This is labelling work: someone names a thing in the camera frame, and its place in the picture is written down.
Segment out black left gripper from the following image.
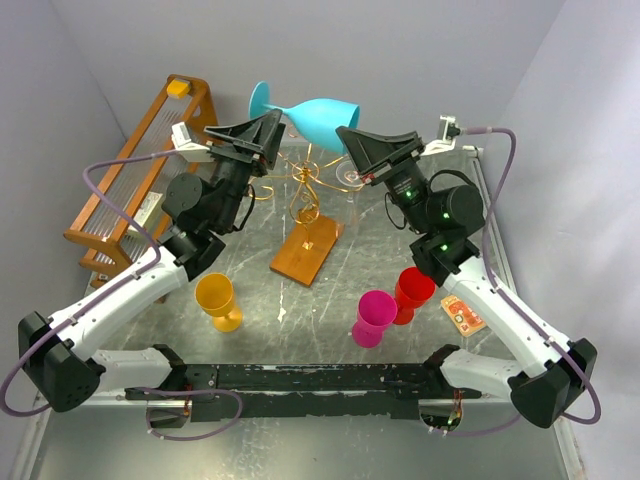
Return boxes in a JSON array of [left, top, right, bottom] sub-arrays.
[[205, 108, 287, 232]]

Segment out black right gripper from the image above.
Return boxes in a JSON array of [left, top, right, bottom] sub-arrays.
[[335, 125, 433, 234]]

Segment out clear wine glass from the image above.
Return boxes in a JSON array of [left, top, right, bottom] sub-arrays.
[[336, 160, 364, 227]]

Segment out blue wine glass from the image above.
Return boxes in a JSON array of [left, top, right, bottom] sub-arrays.
[[248, 81, 360, 155]]

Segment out red wine glass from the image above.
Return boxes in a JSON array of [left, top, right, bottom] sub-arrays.
[[393, 267, 437, 325]]

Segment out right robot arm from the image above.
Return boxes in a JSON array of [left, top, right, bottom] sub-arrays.
[[336, 119, 601, 428]]

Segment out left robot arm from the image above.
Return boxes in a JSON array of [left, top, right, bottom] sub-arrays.
[[18, 109, 285, 412]]

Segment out yellow block on rack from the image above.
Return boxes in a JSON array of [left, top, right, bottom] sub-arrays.
[[166, 78, 191, 100]]

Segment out yellow wine glass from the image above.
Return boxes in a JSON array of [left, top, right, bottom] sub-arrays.
[[195, 273, 243, 333]]

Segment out magenta wine glass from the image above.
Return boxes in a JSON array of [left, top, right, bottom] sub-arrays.
[[351, 290, 398, 348]]

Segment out wooden dish rack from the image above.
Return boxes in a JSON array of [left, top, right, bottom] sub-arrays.
[[64, 74, 217, 289]]

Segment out white label card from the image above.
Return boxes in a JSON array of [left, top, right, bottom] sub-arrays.
[[133, 191, 164, 234]]

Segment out orange printed card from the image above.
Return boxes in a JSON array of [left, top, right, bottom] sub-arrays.
[[441, 295, 486, 337]]

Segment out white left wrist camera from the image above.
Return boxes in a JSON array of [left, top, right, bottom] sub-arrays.
[[171, 122, 213, 163]]

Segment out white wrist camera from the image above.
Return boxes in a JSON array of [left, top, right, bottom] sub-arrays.
[[171, 122, 213, 163], [421, 115, 461, 156]]

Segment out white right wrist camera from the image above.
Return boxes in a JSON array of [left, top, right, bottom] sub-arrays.
[[421, 115, 461, 156]]

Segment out gold wire wine glass rack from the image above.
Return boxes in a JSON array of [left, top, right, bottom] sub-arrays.
[[268, 144, 348, 288]]

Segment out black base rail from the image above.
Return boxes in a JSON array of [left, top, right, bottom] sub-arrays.
[[125, 345, 480, 422]]

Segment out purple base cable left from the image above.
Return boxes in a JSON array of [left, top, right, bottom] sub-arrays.
[[134, 390, 244, 442]]

